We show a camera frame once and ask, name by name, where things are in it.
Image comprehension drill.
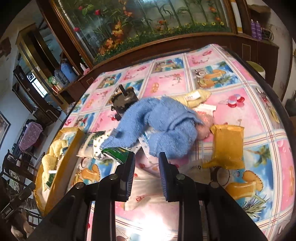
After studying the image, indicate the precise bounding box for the yellow cloth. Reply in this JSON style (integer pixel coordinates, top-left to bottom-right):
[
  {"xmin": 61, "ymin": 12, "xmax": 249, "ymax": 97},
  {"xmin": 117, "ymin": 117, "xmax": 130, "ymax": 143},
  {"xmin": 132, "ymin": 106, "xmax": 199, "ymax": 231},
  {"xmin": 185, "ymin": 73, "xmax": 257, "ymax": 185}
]
[{"xmin": 42, "ymin": 139, "xmax": 69, "ymax": 192}]

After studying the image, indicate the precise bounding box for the orange yellow snack packet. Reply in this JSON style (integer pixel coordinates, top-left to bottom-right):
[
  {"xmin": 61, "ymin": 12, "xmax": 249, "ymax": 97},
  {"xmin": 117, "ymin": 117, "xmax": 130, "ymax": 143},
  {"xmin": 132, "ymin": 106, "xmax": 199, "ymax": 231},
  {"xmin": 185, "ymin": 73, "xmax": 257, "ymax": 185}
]
[{"xmin": 202, "ymin": 125, "xmax": 245, "ymax": 170}]

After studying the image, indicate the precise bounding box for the green white snack packet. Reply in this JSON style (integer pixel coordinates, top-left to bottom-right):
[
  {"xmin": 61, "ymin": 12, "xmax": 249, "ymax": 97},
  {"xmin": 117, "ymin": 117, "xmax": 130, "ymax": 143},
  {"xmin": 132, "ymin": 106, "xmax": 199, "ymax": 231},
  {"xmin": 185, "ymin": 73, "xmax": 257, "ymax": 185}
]
[{"xmin": 101, "ymin": 147, "xmax": 133, "ymax": 164}]

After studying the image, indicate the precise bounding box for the large blue towel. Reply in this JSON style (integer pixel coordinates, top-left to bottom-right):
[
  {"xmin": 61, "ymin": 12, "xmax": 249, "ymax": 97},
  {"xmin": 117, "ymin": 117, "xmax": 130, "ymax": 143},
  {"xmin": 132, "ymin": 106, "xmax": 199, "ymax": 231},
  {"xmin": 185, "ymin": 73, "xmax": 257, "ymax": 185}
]
[{"xmin": 100, "ymin": 96, "xmax": 202, "ymax": 159}]

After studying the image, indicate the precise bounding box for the white blue-text packet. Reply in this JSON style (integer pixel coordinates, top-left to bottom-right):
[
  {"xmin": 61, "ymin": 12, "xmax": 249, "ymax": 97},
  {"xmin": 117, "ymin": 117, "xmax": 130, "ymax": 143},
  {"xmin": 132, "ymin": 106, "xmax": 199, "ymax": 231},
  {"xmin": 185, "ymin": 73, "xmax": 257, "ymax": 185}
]
[{"xmin": 138, "ymin": 128, "xmax": 153, "ymax": 159}]

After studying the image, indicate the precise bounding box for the lemon print tissue pack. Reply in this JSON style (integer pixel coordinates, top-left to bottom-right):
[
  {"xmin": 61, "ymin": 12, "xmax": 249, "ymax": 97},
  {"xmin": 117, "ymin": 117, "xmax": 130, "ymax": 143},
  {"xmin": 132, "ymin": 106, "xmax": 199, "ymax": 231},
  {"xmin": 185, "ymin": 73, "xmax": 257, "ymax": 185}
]
[{"xmin": 76, "ymin": 130, "xmax": 111, "ymax": 160}]

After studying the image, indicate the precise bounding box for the wooden chair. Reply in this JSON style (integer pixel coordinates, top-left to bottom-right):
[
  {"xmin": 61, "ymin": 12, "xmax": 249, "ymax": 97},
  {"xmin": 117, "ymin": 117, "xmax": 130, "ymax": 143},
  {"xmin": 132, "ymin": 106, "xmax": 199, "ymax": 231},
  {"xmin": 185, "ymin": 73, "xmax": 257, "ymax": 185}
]
[{"xmin": 1, "ymin": 150, "xmax": 45, "ymax": 190}]

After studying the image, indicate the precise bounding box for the yellow-rimmed white foam tray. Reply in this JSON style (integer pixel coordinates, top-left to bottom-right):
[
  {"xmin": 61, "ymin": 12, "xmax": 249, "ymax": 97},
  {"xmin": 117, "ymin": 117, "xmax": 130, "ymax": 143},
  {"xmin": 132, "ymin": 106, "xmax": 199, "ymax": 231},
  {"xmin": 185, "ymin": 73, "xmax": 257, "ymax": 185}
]
[{"xmin": 34, "ymin": 127, "xmax": 85, "ymax": 217}]

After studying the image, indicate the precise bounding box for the pink fluffy toy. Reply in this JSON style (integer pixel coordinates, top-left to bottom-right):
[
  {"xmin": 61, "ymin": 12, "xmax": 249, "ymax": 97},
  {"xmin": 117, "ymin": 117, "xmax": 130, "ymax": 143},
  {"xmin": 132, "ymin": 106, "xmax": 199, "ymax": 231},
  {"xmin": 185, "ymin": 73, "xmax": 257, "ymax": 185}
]
[{"xmin": 196, "ymin": 114, "xmax": 214, "ymax": 141}]

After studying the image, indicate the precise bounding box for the colourful cartoon tablecloth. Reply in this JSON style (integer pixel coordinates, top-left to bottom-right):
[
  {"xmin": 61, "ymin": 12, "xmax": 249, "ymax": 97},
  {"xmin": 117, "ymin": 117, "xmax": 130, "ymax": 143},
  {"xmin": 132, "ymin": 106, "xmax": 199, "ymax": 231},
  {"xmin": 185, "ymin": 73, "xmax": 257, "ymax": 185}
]
[{"xmin": 39, "ymin": 44, "xmax": 296, "ymax": 241}]

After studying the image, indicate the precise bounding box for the white label card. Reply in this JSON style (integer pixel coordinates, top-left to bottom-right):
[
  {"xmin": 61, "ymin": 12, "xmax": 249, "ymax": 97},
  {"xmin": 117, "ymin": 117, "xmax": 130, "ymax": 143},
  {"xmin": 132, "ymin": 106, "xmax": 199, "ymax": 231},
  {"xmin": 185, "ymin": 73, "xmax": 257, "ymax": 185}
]
[{"xmin": 193, "ymin": 103, "xmax": 217, "ymax": 116}]

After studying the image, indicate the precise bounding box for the black electric motor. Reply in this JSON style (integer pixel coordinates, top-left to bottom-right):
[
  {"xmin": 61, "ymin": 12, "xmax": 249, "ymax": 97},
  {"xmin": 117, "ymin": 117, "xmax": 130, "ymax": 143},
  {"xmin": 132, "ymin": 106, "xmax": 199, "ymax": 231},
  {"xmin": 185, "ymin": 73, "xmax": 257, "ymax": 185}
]
[{"xmin": 111, "ymin": 84, "xmax": 138, "ymax": 121}]

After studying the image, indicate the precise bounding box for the blue water jug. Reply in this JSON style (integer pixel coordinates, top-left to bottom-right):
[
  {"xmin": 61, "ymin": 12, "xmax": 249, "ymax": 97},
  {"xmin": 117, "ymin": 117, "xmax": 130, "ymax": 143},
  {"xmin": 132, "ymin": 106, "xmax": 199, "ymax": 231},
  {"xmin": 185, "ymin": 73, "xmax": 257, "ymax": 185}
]
[{"xmin": 60, "ymin": 59, "xmax": 77, "ymax": 82}]

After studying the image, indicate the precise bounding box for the purple bottles pair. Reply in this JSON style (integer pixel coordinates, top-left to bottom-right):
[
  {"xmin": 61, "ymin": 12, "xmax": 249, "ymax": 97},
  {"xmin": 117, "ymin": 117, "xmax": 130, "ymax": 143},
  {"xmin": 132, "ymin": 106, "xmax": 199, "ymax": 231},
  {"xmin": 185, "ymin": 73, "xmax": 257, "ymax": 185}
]
[{"xmin": 250, "ymin": 19, "xmax": 262, "ymax": 41}]

